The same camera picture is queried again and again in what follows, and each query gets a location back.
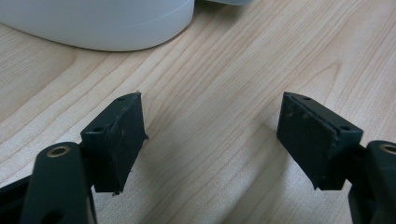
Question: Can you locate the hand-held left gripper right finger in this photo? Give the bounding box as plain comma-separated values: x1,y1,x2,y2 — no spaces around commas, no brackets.
276,91,365,191

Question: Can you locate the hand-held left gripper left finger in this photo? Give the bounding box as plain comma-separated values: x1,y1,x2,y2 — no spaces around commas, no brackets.
79,91,150,197

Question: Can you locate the white blue rice cooker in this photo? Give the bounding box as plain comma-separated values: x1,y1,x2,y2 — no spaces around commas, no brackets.
0,0,254,52

